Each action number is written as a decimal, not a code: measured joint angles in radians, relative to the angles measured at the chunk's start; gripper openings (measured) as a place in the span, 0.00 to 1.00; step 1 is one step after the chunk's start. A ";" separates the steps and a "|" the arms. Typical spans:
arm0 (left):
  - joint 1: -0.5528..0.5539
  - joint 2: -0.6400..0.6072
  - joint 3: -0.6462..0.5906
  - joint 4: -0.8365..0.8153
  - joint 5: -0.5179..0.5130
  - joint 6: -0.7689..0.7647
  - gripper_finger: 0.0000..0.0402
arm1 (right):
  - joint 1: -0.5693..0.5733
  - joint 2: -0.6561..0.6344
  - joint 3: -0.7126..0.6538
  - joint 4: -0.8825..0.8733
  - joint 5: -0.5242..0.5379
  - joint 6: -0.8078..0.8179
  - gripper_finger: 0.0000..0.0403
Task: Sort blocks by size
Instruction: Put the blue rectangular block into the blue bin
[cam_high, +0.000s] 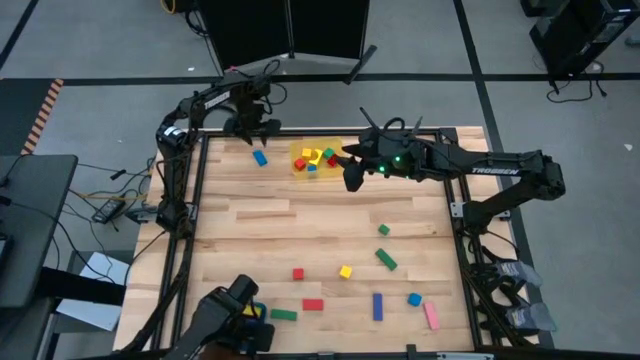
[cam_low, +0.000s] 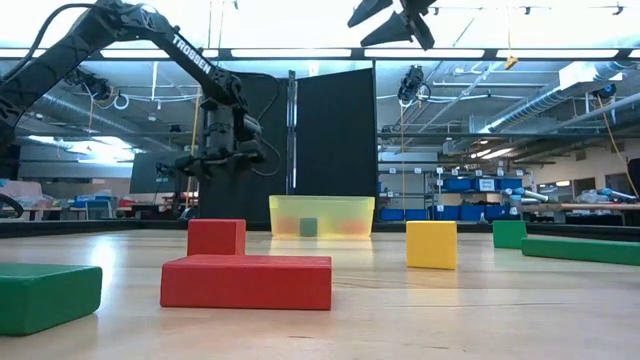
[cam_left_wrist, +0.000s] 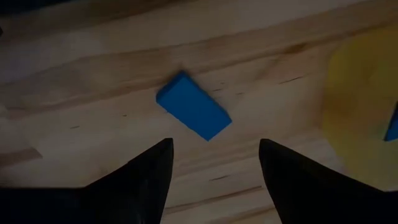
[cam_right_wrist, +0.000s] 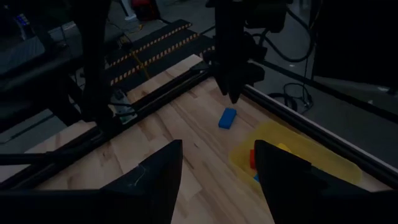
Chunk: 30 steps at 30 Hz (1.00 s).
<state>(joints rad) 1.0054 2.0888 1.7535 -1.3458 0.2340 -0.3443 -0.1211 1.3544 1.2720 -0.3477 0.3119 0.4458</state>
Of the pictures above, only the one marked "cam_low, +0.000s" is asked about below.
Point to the green cube block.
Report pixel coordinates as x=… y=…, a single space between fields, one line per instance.
x=510 y=235

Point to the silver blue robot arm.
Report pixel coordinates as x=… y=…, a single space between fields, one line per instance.
x=527 y=194
x=610 y=194

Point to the wooden workbench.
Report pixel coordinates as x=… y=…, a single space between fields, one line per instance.
x=575 y=206

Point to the yellow cube block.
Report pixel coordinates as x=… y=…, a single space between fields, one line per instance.
x=431 y=245

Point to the red rectangular block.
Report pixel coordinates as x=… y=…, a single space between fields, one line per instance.
x=245 y=285

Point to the black monitor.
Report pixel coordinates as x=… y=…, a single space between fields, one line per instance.
x=145 y=172

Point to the blue chair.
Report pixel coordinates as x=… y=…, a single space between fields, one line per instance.
x=97 y=207

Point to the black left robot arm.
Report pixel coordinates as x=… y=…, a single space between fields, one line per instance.
x=195 y=57

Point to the silver air duct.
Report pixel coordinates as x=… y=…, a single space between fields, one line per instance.
x=530 y=107
x=75 y=112

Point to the white ceiling unit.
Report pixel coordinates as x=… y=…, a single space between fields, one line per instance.
x=580 y=75

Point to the blue cube block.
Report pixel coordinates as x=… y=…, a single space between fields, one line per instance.
x=308 y=226

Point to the black tripod camera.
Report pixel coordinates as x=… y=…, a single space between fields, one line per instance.
x=166 y=169

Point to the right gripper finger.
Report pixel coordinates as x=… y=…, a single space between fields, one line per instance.
x=367 y=10
x=392 y=31

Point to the yellow hanging tag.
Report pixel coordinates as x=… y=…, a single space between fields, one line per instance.
x=510 y=62

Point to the black overhead frame beam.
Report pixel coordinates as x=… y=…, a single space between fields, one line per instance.
x=224 y=53

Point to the yellow translucent plastic bin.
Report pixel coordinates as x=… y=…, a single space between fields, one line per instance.
x=325 y=207

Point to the blue storage bin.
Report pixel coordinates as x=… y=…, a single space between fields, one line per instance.
x=471 y=212
x=391 y=214
x=496 y=212
x=457 y=184
x=446 y=213
x=416 y=214
x=510 y=184

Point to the green rectangular block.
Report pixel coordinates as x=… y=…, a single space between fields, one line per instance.
x=45 y=300

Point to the green long block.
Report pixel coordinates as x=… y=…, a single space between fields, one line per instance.
x=580 y=250

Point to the black folding partition screen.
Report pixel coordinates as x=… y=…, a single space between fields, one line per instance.
x=335 y=150

